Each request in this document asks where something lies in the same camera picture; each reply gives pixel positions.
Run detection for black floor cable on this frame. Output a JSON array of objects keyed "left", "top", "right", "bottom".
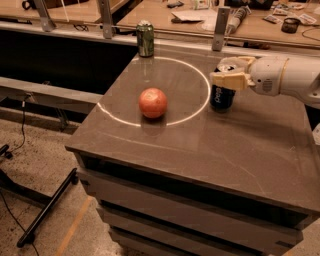
[{"left": 0, "top": 94, "right": 41, "bottom": 256}]

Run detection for black stand base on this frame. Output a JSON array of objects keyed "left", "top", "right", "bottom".
[{"left": 0, "top": 143, "right": 80, "bottom": 249}]

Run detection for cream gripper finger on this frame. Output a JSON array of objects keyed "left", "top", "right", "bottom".
[
  {"left": 217, "top": 56, "right": 256, "bottom": 73},
  {"left": 210, "top": 72, "right": 255, "bottom": 91}
]

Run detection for grey metal bracket middle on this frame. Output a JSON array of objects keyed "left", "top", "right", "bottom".
[{"left": 97, "top": 0, "right": 113, "bottom": 39}]

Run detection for grey metal bracket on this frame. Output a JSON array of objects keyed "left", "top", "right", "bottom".
[
  {"left": 212, "top": 6, "right": 230, "bottom": 51},
  {"left": 34, "top": 0, "right": 56, "bottom": 32},
  {"left": 97, "top": 0, "right": 113, "bottom": 39}
]

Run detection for blue pepsi can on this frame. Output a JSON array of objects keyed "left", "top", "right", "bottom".
[{"left": 209, "top": 84, "right": 236, "bottom": 112}]

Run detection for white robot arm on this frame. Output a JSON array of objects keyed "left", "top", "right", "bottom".
[{"left": 210, "top": 56, "right": 320, "bottom": 109}]

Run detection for black white handheld tool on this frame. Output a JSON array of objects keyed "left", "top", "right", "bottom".
[{"left": 227, "top": 6, "right": 248, "bottom": 34}]

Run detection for dark round jar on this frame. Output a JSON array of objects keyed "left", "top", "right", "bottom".
[{"left": 281, "top": 18, "right": 300, "bottom": 34}]

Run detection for grey metal bracket right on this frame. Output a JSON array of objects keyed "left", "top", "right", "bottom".
[{"left": 212, "top": 6, "right": 230, "bottom": 51}]

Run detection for grey metal bracket left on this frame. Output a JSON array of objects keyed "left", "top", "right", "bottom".
[{"left": 34, "top": 0, "right": 56, "bottom": 32}]

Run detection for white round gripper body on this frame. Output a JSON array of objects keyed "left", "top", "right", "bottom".
[{"left": 249, "top": 57, "right": 288, "bottom": 96}]

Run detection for grey drawer cabinet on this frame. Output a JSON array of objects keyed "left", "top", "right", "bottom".
[{"left": 66, "top": 46, "right": 320, "bottom": 256}]

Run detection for black phone on desk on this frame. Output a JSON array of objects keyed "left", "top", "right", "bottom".
[{"left": 167, "top": 1, "right": 184, "bottom": 9}]

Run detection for red apple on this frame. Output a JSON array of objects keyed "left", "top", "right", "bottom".
[{"left": 139, "top": 88, "right": 167, "bottom": 119}]

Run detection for green soda can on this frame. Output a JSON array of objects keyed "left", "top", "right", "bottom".
[{"left": 136, "top": 20, "right": 154, "bottom": 57}]

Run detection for white papers on desk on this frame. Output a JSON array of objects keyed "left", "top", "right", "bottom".
[{"left": 171, "top": 9, "right": 217, "bottom": 23}]

